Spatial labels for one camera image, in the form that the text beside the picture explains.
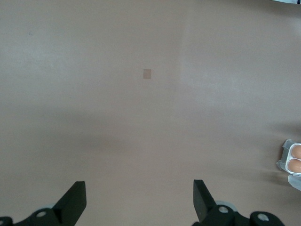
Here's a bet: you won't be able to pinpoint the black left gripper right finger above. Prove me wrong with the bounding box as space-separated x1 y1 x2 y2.
192 179 286 226

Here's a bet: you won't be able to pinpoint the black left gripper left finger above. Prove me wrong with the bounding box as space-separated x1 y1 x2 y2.
0 180 87 226

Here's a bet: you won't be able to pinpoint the clear plastic egg carton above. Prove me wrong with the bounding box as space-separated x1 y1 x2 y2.
276 138 301 192

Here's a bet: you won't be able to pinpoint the brown egg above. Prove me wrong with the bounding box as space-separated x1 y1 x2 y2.
288 159 301 172
291 145 301 159

